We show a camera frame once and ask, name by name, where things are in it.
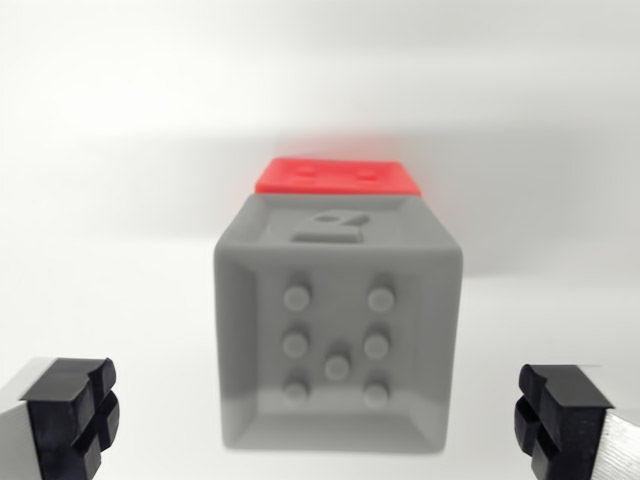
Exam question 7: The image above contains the black-padded silver gripper left finger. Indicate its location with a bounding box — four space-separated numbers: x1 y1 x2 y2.
0 356 122 480

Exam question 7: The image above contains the black-padded silver gripper right finger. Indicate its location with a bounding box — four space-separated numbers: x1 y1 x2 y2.
513 363 640 480

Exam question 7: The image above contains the gray embossed dice cube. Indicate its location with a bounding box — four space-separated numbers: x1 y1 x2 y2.
212 192 464 457

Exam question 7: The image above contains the red embossed dice cube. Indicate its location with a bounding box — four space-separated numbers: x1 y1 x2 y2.
253 156 424 198

